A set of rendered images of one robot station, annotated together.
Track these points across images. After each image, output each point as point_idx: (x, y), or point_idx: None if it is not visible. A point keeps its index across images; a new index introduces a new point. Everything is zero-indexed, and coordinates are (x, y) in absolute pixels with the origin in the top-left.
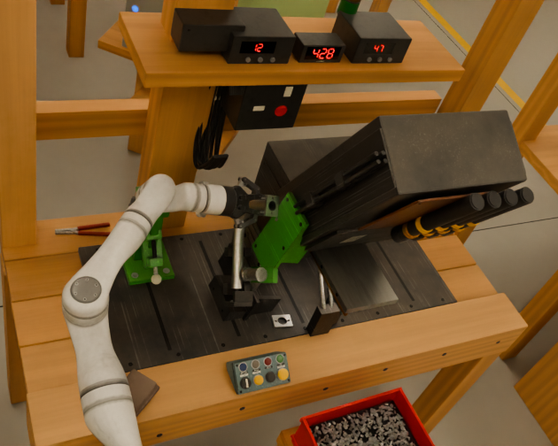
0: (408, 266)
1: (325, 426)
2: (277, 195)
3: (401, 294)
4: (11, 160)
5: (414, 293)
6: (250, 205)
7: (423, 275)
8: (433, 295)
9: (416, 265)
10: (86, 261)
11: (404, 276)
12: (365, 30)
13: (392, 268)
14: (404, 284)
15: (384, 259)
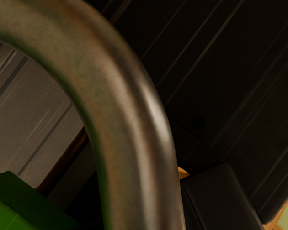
0: (68, 129)
1: None
2: (192, 88)
3: (16, 167)
4: None
5: (27, 170)
6: (124, 141)
7: (62, 149)
8: (36, 180)
9: (74, 132)
10: None
11: (49, 141)
12: None
13: (56, 123)
14: (35, 153)
15: (67, 105)
